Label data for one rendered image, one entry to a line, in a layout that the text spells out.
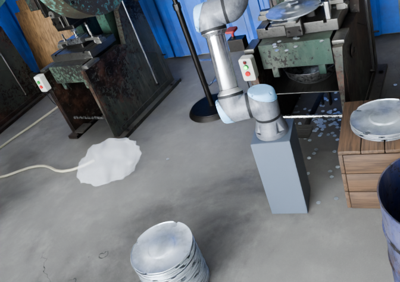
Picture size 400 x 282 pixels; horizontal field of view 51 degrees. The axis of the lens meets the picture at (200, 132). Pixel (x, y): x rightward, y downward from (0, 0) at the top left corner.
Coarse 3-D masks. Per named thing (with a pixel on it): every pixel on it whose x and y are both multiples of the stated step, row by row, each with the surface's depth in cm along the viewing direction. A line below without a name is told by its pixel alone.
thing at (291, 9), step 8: (288, 0) 230; (296, 0) 228; (304, 0) 224; (312, 0) 220; (320, 0) 214; (272, 8) 229; (280, 8) 225; (288, 8) 219; (296, 8) 215; (304, 8) 213; (312, 8) 210; (272, 16) 219; (280, 16) 215; (288, 16) 212; (296, 16) 206
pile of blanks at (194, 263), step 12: (192, 252) 177; (180, 264) 172; (192, 264) 178; (204, 264) 189; (144, 276) 175; (156, 276) 171; (168, 276) 171; (180, 276) 174; (192, 276) 179; (204, 276) 185
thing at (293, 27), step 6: (294, 18) 207; (300, 18) 215; (276, 24) 209; (282, 24) 208; (288, 24) 219; (294, 24) 218; (300, 24) 216; (288, 30) 221; (294, 30) 220; (300, 30) 218; (288, 36) 223
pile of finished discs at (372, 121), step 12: (360, 108) 197; (372, 108) 194; (384, 108) 191; (396, 108) 188; (360, 120) 189; (372, 120) 185; (384, 120) 183; (396, 120) 181; (360, 132) 182; (372, 132) 180; (384, 132) 177; (396, 132) 175
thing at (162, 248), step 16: (160, 224) 195; (144, 240) 189; (160, 240) 185; (176, 240) 183; (192, 240) 179; (144, 256) 181; (160, 256) 177; (176, 256) 175; (144, 272) 173; (160, 272) 170
